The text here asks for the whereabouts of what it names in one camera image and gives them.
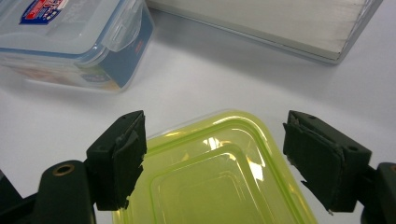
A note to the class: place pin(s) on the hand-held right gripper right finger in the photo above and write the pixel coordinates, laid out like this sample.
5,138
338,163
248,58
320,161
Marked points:
320,168

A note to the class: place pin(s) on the green plastic food container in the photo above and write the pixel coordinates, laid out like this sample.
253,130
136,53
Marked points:
218,177

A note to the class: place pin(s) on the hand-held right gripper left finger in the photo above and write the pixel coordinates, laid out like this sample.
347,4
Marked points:
120,161

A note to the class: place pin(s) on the clear food container blue lid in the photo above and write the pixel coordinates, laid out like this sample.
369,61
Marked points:
71,46

